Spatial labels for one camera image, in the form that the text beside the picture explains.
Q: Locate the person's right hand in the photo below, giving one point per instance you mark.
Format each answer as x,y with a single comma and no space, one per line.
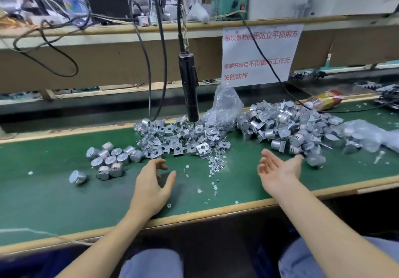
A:
280,172

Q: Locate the person's left hand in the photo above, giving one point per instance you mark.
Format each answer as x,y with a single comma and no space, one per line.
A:
149,190

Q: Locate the pile of assembled motors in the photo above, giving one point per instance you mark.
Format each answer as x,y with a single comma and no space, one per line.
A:
287,125

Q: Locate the pile of silver motors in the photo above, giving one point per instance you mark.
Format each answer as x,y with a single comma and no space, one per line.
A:
106,159

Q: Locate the pile of metal brackets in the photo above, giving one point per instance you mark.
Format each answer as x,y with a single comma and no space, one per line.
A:
181,137

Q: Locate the black electric screwdriver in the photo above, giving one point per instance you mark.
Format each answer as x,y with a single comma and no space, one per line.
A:
189,81

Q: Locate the person's right forearm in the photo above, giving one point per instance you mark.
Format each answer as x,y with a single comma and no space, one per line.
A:
330,234

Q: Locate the person's left forearm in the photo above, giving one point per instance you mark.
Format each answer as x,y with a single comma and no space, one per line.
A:
106,246

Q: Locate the scatter of small silver screws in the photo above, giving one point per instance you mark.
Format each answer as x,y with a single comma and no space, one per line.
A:
217,162

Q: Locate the green bench mat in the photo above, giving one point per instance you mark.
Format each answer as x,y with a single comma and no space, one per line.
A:
349,162

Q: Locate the small clear plastic bag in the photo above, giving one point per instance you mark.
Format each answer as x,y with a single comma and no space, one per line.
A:
225,106

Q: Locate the orange packet in plastic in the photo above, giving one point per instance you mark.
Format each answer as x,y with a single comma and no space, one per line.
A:
327,99

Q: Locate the crumpled clear plastic bag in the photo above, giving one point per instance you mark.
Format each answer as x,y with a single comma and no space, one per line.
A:
368,134

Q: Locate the grey blue trousers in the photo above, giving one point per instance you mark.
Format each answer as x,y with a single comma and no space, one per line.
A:
349,259

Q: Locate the white paper sign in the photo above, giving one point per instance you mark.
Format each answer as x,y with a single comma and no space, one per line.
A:
262,53

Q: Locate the brown back panel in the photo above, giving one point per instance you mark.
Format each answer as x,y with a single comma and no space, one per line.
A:
112,59

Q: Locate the green power supply box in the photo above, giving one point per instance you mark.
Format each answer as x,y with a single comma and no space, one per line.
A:
229,3

